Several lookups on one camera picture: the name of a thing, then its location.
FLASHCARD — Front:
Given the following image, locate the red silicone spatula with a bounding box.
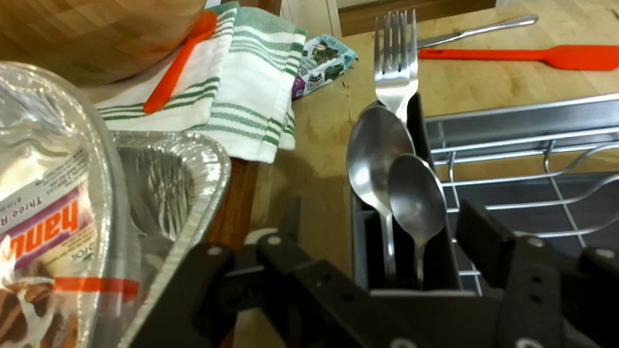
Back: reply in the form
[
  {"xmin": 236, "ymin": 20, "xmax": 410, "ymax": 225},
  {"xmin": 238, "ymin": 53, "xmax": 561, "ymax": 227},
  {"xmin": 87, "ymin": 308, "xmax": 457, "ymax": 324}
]
[{"xmin": 416, "ymin": 43, "xmax": 619, "ymax": 74}]

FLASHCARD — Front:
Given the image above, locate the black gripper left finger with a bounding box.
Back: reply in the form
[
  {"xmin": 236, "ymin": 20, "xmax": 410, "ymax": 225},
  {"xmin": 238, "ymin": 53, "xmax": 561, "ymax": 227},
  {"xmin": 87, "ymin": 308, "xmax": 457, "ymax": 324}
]
[{"xmin": 128, "ymin": 196, "xmax": 389, "ymax": 348}]

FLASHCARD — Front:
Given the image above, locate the green striped dish towel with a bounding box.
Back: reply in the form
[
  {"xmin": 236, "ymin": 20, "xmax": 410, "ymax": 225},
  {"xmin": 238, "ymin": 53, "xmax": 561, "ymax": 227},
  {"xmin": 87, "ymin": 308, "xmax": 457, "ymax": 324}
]
[{"xmin": 95, "ymin": 3, "xmax": 310, "ymax": 165}]

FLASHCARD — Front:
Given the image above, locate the clear plastic snack bag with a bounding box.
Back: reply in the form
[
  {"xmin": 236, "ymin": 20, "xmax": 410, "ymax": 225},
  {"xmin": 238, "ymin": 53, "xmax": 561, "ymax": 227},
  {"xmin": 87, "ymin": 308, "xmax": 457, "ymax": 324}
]
[{"xmin": 0, "ymin": 61, "xmax": 141, "ymax": 348}]

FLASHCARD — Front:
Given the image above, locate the small steel spoon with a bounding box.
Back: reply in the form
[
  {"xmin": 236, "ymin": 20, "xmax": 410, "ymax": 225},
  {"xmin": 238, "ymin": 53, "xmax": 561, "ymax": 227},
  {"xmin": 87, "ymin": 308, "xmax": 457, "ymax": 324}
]
[{"xmin": 387, "ymin": 154, "xmax": 449, "ymax": 287}]

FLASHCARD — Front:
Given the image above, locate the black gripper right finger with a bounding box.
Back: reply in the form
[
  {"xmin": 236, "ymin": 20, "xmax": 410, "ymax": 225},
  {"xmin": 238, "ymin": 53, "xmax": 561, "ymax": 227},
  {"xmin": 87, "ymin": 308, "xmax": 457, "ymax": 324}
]
[{"xmin": 457, "ymin": 198, "xmax": 619, "ymax": 348}]

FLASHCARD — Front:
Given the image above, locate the wooden bowl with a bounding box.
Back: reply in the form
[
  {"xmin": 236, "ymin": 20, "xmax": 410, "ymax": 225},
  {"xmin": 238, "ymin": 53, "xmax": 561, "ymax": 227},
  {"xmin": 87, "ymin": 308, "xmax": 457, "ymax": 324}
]
[{"xmin": 0, "ymin": 0, "xmax": 209, "ymax": 86}]

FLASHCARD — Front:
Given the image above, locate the steel fork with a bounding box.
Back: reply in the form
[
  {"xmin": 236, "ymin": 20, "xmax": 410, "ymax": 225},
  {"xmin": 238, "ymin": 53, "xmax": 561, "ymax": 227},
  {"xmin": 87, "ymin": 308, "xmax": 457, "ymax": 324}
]
[{"xmin": 373, "ymin": 9, "xmax": 422, "ymax": 128}]

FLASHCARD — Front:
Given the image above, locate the aluminium foil tray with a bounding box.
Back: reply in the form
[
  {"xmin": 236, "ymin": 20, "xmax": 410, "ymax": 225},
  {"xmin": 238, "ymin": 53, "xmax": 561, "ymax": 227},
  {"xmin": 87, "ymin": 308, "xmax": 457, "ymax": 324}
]
[{"xmin": 95, "ymin": 128, "xmax": 234, "ymax": 348}]

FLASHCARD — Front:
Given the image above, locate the orange plastic utensil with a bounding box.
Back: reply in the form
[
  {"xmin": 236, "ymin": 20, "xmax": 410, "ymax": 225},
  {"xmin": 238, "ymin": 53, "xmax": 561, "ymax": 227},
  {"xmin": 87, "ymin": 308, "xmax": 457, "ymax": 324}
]
[{"xmin": 141, "ymin": 11, "xmax": 221, "ymax": 117}]

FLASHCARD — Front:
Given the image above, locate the large steel spoon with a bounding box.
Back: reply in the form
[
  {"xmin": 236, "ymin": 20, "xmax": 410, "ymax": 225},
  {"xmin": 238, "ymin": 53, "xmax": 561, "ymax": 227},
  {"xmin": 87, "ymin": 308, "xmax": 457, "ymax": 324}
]
[{"xmin": 346, "ymin": 101, "xmax": 418, "ymax": 281}]

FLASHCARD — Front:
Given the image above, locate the grey wire dish rack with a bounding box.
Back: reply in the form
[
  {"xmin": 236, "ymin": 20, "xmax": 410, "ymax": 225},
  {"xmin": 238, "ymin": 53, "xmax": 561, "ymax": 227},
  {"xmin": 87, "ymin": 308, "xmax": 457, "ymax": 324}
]
[{"xmin": 350, "ymin": 94, "xmax": 619, "ymax": 299}]

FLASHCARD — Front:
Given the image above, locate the small printed snack packet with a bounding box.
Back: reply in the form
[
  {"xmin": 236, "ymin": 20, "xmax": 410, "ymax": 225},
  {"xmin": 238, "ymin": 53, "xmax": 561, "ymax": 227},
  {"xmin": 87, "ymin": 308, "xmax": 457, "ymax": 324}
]
[{"xmin": 290, "ymin": 36, "xmax": 360, "ymax": 101}]

